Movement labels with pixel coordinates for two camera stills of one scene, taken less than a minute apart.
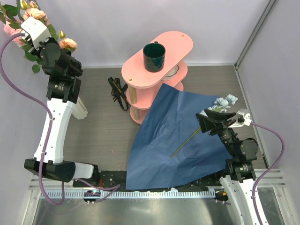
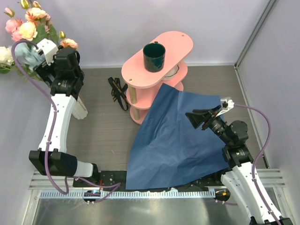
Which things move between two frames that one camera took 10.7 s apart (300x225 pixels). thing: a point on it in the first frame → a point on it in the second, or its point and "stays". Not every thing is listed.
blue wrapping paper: [169, 149] stays
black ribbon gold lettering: [118, 92] stays
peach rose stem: [66, 43] stays
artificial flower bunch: [220, 105] → [26, 54]
